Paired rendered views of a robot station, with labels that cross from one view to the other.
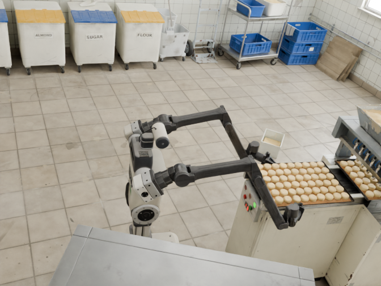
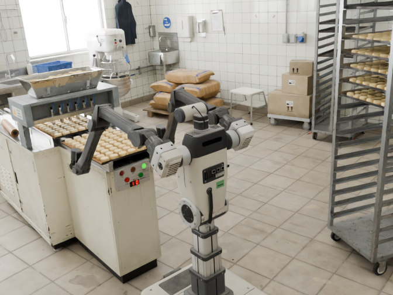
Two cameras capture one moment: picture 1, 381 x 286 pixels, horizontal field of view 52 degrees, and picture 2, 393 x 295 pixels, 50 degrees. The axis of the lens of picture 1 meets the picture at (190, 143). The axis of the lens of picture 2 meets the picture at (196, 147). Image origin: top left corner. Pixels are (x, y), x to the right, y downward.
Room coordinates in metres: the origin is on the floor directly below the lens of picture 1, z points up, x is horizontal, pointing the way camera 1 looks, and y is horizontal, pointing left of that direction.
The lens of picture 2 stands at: (2.33, 1.99, 1.81)
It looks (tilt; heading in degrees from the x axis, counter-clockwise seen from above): 20 degrees down; 251
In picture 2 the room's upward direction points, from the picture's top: 3 degrees counter-clockwise
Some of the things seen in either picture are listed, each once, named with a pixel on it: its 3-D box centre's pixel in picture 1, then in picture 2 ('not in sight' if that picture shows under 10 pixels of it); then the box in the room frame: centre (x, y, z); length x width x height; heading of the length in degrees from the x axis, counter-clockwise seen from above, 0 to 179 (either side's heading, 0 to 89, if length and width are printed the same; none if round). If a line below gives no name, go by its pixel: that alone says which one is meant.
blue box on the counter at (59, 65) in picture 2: not in sight; (54, 68); (2.15, -4.19, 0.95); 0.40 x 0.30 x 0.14; 32
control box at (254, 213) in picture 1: (250, 200); (132, 175); (1.91, -0.44, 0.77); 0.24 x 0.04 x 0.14; 19
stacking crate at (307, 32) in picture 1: (304, 32); not in sight; (6.59, -1.54, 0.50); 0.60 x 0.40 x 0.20; 121
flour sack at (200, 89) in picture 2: not in sight; (199, 87); (0.13, -3.96, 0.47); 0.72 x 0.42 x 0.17; 34
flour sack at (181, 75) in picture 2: not in sight; (188, 75); (0.22, -4.18, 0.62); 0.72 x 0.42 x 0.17; 125
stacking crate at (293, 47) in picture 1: (300, 43); not in sight; (6.59, -1.54, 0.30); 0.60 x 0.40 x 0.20; 119
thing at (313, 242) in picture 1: (287, 230); (110, 202); (2.03, -0.79, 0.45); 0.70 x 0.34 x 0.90; 109
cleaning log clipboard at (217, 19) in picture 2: not in sight; (217, 21); (-0.37, -4.33, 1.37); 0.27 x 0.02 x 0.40; 119
